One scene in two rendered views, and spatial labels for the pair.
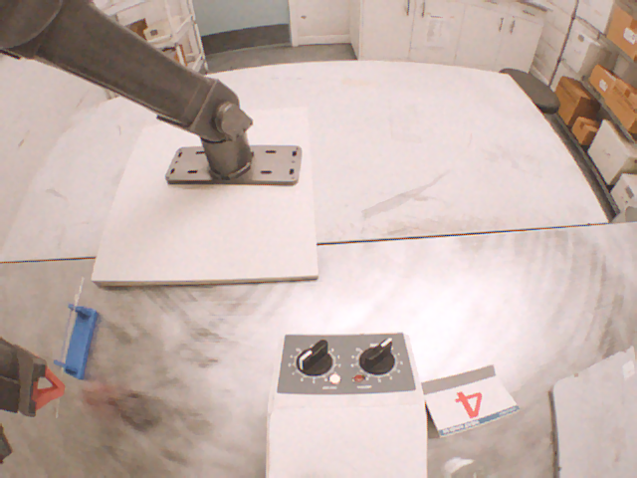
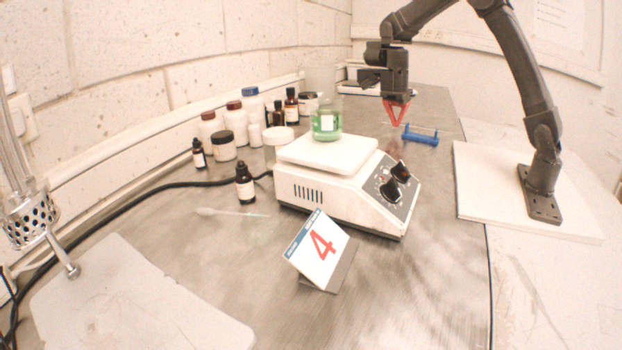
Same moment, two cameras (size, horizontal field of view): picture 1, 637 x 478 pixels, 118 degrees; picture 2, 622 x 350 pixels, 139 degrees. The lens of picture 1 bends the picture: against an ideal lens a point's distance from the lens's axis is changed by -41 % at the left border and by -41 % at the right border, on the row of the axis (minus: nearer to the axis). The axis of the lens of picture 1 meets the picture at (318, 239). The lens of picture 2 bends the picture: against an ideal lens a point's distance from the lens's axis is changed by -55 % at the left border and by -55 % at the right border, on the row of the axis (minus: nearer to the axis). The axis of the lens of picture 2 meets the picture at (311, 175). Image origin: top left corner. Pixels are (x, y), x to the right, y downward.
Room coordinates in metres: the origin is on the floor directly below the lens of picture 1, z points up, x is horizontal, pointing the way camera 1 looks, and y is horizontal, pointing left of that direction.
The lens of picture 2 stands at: (0.08, -0.34, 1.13)
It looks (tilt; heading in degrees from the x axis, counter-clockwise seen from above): 29 degrees down; 117
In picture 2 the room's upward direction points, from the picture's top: 2 degrees counter-clockwise
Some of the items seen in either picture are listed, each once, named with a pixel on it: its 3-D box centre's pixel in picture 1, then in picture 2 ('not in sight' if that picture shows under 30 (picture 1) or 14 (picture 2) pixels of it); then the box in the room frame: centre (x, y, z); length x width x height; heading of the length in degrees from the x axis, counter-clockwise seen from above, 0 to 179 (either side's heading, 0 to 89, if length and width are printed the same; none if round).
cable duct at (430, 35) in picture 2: not in sight; (491, 45); (0.47, 1.44, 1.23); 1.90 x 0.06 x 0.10; 0
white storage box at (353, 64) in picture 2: not in sight; (377, 71); (-0.26, 1.27, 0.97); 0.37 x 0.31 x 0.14; 88
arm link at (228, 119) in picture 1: (212, 114); (548, 140); (0.32, 0.12, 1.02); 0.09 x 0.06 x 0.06; 57
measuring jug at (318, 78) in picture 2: not in sight; (316, 84); (-0.35, 0.59, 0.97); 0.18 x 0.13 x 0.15; 179
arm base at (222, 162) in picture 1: (226, 146); (543, 173); (0.33, 0.12, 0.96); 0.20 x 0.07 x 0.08; 83
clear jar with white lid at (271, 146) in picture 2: not in sight; (279, 151); (-0.17, 0.03, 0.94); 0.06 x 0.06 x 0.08
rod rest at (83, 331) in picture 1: (74, 339); (421, 132); (0.07, 0.32, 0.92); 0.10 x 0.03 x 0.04; 173
